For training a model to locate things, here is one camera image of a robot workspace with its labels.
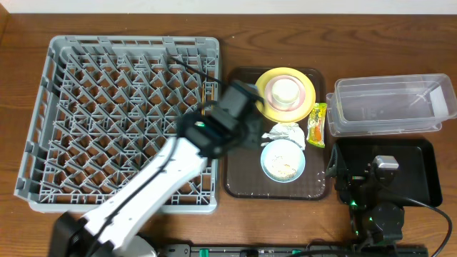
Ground white tissue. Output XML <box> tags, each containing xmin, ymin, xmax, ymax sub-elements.
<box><xmin>261</xmin><ymin>123</ymin><xmax>306</xmax><ymax>151</ymax></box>

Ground green yellow snack wrapper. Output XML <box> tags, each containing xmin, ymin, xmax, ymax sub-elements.
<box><xmin>306</xmin><ymin>103</ymin><xmax>327</xmax><ymax>148</ymax></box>

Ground light blue bowl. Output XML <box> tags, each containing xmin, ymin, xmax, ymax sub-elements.
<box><xmin>260</xmin><ymin>139</ymin><xmax>306</xmax><ymax>183</ymax></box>

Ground leftover rice pile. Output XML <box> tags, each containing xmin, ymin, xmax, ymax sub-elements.
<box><xmin>263</xmin><ymin>146</ymin><xmax>301</xmax><ymax>181</ymax></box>

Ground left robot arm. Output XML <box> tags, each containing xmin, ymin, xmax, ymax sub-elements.
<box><xmin>49</xmin><ymin>80</ymin><xmax>264</xmax><ymax>256</ymax></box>

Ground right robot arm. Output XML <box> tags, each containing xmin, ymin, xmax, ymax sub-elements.
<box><xmin>326</xmin><ymin>144</ymin><xmax>404</xmax><ymax>253</ymax></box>

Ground grey plastic dishwasher rack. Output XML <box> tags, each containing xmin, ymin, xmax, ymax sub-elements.
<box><xmin>14</xmin><ymin>35</ymin><xmax>221</xmax><ymax>213</ymax></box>

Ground pink small plate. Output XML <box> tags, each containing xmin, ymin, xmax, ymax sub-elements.
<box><xmin>264</xmin><ymin>75</ymin><xmax>306</xmax><ymax>111</ymax></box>

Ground yellow plate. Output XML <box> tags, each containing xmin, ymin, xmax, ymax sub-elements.
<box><xmin>255</xmin><ymin>67</ymin><xmax>316</xmax><ymax>123</ymax></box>

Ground white paper cup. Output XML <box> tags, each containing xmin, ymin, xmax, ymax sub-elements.
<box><xmin>271</xmin><ymin>77</ymin><xmax>301</xmax><ymax>111</ymax></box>

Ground dark brown serving tray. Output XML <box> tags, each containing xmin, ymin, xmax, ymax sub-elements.
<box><xmin>222</xmin><ymin>67</ymin><xmax>331</xmax><ymax>201</ymax></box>

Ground black plastic tray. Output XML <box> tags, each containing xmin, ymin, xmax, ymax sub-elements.
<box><xmin>333</xmin><ymin>138</ymin><xmax>443</xmax><ymax>207</ymax></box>

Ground clear plastic bin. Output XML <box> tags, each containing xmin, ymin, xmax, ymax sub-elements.
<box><xmin>326</xmin><ymin>74</ymin><xmax>456</xmax><ymax>137</ymax></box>

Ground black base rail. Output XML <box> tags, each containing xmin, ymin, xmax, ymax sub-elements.
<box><xmin>157</xmin><ymin>243</ymin><xmax>428</xmax><ymax>257</ymax></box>

